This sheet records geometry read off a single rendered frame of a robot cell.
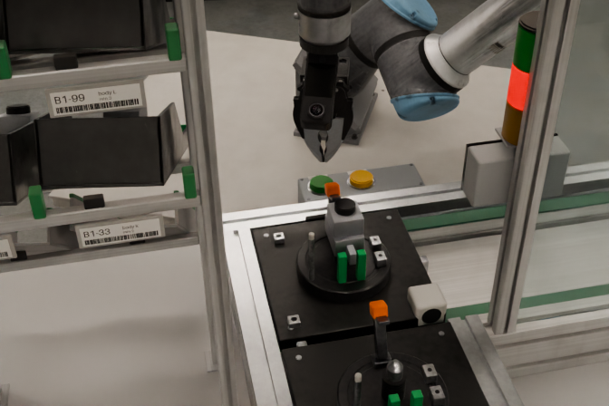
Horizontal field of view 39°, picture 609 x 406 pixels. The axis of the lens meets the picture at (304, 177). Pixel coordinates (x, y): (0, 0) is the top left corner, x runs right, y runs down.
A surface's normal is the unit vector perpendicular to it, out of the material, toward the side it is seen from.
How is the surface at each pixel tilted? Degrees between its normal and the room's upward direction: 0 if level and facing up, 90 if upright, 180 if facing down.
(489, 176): 90
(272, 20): 0
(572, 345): 90
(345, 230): 90
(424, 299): 0
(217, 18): 0
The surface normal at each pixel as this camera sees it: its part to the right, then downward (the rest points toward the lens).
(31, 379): -0.01, -0.80
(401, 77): -0.71, -0.02
